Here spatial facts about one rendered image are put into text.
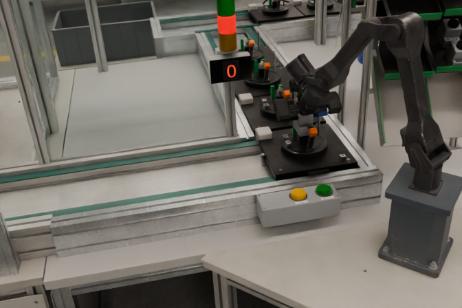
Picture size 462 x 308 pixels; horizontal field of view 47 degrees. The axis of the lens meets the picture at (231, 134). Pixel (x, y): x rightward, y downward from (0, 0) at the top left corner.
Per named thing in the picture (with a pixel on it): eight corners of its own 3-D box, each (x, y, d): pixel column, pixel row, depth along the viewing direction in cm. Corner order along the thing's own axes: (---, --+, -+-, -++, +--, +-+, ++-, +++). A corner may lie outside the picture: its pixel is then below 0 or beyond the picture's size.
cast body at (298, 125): (314, 135, 152) (315, 113, 149) (300, 137, 152) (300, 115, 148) (304, 121, 160) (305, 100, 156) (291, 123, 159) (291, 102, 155)
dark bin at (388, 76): (432, 78, 144) (439, 58, 138) (383, 80, 144) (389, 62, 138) (407, 7, 160) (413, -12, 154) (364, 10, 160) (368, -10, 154)
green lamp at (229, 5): (236, 15, 144) (236, -3, 141) (218, 17, 143) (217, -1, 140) (233, 10, 148) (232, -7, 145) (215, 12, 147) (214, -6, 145)
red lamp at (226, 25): (238, 33, 146) (236, 16, 144) (220, 35, 145) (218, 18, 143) (234, 27, 150) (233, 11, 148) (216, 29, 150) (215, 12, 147)
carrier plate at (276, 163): (357, 168, 150) (357, 161, 149) (275, 181, 146) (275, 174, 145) (327, 128, 170) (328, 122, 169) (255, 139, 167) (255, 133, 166)
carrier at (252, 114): (326, 126, 172) (327, 91, 165) (254, 136, 168) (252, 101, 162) (302, 95, 192) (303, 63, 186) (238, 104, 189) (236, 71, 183)
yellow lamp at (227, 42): (238, 50, 149) (238, 34, 146) (221, 52, 148) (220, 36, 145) (235, 44, 153) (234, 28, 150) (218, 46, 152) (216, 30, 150)
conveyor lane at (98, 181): (355, 193, 154) (357, 164, 150) (60, 242, 142) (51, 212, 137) (322, 145, 179) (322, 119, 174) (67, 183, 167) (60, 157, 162)
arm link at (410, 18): (422, 9, 111) (396, 13, 116) (403, 17, 107) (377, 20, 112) (445, 150, 120) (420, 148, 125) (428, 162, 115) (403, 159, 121)
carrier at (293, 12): (304, 19, 268) (304, -6, 262) (258, 25, 265) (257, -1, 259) (290, 6, 289) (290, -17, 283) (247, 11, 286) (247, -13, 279)
